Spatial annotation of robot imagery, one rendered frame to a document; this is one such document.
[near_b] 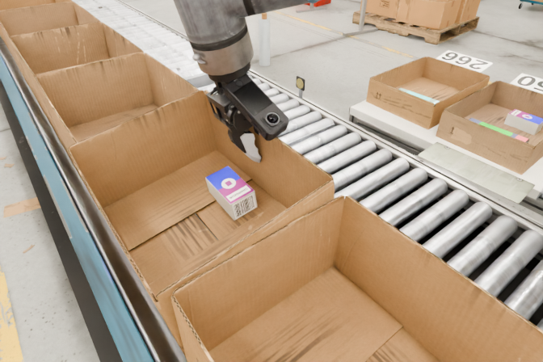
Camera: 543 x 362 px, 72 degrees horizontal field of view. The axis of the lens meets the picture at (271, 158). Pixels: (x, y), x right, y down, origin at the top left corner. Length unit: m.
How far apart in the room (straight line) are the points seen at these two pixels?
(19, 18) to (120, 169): 1.18
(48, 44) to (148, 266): 1.00
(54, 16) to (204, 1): 1.43
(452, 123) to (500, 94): 0.38
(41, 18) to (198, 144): 1.19
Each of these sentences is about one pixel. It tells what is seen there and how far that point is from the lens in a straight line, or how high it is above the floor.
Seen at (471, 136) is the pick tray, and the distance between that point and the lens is 1.33.
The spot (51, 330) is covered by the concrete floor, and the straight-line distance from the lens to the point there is 1.86.
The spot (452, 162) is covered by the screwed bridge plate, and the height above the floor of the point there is 0.75.
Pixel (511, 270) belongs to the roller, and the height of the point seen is 0.75.
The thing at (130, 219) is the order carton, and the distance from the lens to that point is 0.81.
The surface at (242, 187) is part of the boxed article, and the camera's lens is 0.73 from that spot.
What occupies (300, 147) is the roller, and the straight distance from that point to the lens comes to 1.23.
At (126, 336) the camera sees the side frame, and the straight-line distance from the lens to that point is 0.62.
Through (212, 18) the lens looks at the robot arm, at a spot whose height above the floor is 1.29.
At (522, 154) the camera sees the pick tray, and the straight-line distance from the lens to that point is 1.29.
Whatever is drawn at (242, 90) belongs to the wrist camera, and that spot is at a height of 1.17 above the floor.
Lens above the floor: 1.42
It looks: 35 degrees down
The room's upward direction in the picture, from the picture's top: straight up
